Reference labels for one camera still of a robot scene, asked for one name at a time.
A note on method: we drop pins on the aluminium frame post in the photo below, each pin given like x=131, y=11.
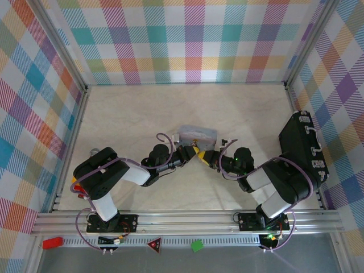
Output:
x=312, y=39
x=57, y=42

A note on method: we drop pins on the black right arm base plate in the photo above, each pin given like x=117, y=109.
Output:
x=247, y=221

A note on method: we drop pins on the small red block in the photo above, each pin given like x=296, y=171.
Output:
x=80, y=192

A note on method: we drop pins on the red rectangular block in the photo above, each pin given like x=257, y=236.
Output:
x=53, y=243

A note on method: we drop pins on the grey round knob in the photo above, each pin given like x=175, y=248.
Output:
x=94, y=152

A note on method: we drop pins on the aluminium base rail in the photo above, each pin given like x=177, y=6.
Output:
x=185, y=223

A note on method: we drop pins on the black left connector bracket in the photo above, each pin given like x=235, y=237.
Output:
x=106, y=241

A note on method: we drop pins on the black connector bracket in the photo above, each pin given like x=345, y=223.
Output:
x=270, y=241
x=106, y=241

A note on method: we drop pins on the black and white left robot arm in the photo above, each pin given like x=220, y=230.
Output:
x=105, y=176

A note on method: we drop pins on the black hard carrying case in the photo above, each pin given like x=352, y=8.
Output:
x=298, y=133

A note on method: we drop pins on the green square block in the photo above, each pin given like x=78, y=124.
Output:
x=197, y=246

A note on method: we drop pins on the black right connector bracket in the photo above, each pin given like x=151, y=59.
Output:
x=270, y=241

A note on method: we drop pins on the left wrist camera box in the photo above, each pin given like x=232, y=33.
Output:
x=175, y=138

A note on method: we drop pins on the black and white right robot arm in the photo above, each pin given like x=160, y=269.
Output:
x=284, y=182

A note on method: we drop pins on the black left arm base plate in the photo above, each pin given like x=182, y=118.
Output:
x=128, y=223

